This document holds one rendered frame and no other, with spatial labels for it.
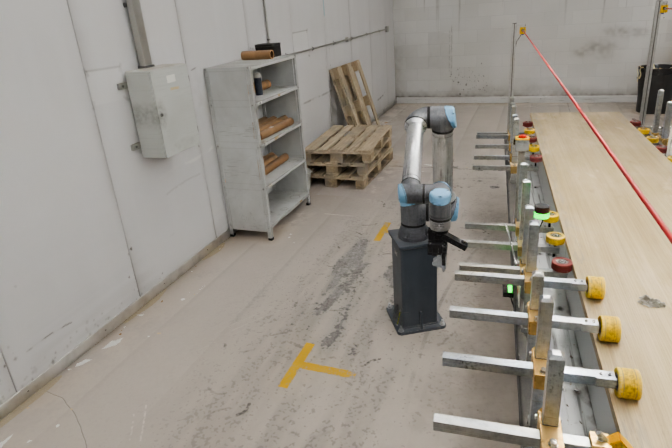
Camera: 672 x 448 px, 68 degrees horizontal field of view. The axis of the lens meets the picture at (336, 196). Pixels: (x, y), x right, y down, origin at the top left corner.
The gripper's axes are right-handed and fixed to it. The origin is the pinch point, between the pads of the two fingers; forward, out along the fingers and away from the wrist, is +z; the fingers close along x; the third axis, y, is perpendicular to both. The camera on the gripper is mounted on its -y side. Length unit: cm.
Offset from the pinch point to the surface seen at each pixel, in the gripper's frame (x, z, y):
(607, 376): 76, -13, -50
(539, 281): 48, -25, -34
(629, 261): -5, -7, -73
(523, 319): 51, -13, -30
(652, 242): -24, -7, -86
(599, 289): 29, -13, -56
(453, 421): 100, -13, -11
